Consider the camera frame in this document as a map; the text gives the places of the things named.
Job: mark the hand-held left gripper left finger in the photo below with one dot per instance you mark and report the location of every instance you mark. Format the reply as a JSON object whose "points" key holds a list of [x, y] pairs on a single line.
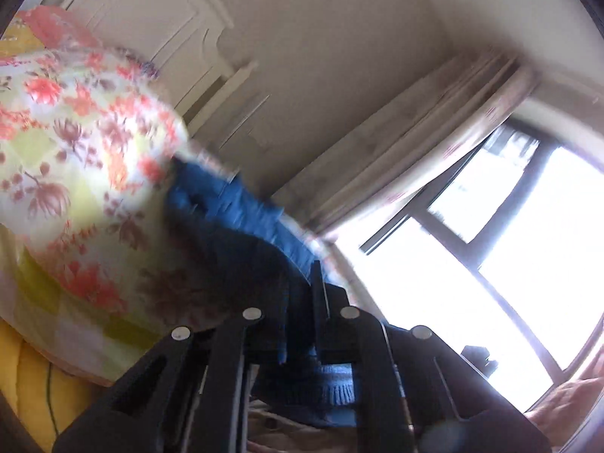
{"points": [[231, 354]]}

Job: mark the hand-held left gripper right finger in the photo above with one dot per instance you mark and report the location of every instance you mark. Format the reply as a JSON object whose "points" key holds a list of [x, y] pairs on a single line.
{"points": [[368, 363]]}

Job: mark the blue quilted jacket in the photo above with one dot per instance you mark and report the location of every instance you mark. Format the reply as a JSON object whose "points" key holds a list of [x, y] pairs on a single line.
{"points": [[236, 207]]}

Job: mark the person's right forearm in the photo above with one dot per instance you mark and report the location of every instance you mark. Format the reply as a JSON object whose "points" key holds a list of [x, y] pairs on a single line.
{"points": [[571, 401]]}

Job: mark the dark framed window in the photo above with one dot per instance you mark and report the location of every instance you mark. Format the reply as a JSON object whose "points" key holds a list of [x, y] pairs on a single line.
{"points": [[519, 245]]}

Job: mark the yellow bed sheet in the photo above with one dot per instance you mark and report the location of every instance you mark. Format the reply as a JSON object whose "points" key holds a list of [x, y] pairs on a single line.
{"points": [[33, 387]]}

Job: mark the printed beige curtain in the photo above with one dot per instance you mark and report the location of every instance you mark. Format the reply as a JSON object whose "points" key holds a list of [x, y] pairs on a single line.
{"points": [[401, 151]]}

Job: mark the floral patchwork blanket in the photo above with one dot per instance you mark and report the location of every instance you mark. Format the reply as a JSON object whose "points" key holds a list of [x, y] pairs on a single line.
{"points": [[85, 151]]}

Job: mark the white wooden headboard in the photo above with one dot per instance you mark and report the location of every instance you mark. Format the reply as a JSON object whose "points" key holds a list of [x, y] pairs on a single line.
{"points": [[155, 23]]}

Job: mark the pink floral sheet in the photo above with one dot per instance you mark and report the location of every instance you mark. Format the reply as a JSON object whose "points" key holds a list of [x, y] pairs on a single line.
{"points": [[56, 23]]}

